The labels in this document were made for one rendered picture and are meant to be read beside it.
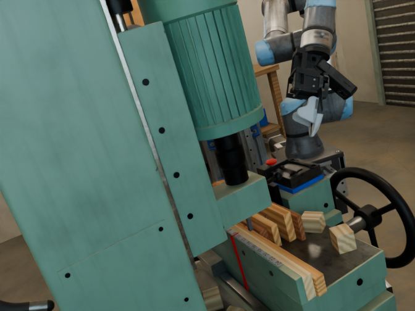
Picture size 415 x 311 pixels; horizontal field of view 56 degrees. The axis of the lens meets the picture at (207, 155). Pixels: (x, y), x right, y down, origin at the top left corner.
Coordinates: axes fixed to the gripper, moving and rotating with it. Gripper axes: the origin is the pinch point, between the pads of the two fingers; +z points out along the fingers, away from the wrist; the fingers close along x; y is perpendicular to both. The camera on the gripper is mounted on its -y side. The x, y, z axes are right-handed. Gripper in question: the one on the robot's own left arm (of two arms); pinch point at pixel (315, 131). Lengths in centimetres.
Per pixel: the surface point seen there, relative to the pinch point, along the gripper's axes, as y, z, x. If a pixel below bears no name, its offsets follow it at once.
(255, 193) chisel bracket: 13.3, 17.5, 6.4
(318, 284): 2.2, 32.9, 17.0
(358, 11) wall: -132, -240, -289
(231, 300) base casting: 13.0, 41.2, -6.7
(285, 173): 3.9, 9.6, -7.9
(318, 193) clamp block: -4.9, 13.1, -7.5
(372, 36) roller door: -146, -208, -281
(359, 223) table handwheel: -17.9, 18.5, -11.3
